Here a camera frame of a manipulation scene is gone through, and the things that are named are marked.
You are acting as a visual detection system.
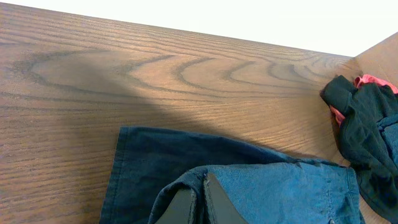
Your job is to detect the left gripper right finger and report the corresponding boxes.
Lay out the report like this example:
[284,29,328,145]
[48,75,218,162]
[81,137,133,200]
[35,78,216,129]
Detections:
[203,173,248,224]

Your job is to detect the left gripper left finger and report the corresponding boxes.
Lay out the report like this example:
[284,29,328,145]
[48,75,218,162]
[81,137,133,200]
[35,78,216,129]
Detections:
[156,189,197,224]

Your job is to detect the blue denim shorts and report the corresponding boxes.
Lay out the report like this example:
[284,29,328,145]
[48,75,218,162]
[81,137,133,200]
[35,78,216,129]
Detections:
[100,127,364,223]

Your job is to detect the black garment in pile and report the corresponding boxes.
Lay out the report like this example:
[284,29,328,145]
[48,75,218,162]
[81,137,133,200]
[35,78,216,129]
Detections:
[321,76,397,223]

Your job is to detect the pink garment under pile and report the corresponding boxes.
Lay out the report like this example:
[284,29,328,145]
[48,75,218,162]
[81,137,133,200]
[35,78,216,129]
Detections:
[329,74,397,126]

